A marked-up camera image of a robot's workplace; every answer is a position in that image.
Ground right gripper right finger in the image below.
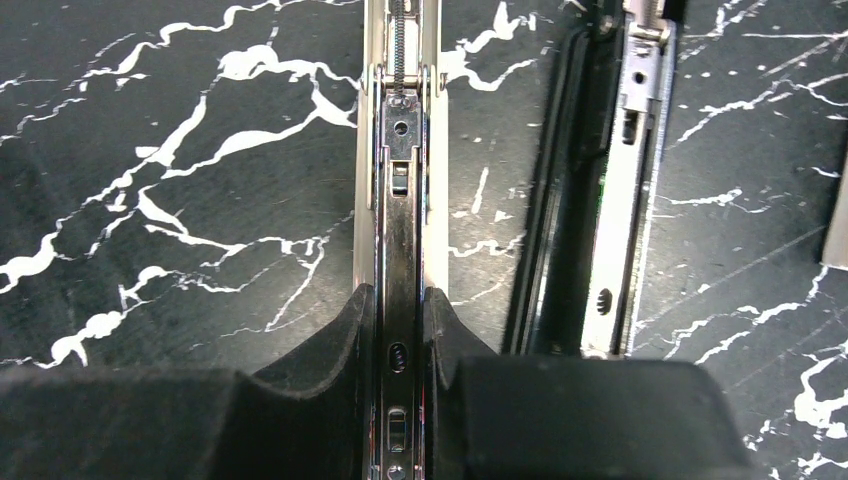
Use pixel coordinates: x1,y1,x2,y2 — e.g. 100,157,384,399
423,288,754,479

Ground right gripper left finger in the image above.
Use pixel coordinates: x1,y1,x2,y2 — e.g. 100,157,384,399
1,284,374,479

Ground black stapler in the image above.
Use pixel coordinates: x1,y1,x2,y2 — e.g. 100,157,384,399
501,0,686,359

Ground beige stapler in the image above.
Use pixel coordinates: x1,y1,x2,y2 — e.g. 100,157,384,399
353,1,447,479

